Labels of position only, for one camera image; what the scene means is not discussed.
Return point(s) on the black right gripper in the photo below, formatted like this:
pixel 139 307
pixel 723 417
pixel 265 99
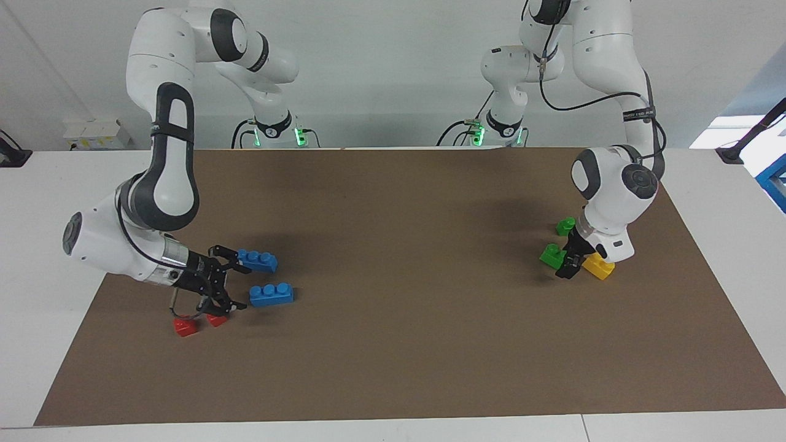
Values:
pixel 196 273

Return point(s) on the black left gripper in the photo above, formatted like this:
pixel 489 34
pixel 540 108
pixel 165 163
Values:
pixel 583 247

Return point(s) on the green two-stud brick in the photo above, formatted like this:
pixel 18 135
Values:
pixel 565 227
pixel 551 256

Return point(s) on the blue three-stud brick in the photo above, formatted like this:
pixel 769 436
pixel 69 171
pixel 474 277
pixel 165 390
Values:
pixel 261 263
pixel 270 297

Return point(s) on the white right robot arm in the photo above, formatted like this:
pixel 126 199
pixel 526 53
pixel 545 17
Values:
pixel 166 61

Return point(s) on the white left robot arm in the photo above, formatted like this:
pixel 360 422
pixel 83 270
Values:
pixel 608 55

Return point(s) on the yellow two-stud brick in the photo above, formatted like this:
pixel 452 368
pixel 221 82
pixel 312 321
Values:
pixel 600 268

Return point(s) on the red single-stud brick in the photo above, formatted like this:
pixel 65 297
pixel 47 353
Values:
pixel 216 320
pixel 184 328

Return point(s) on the brown table mat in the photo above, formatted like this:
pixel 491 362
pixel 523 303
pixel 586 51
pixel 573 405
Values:
pixel 399 337

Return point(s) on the white socket box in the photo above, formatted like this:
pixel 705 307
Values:
pixel 98 132

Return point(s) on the black table clamp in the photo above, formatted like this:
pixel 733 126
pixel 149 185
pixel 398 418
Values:
pixel 13 158

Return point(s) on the blue metal frame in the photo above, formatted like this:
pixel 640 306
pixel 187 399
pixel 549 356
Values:
pixel 775 184

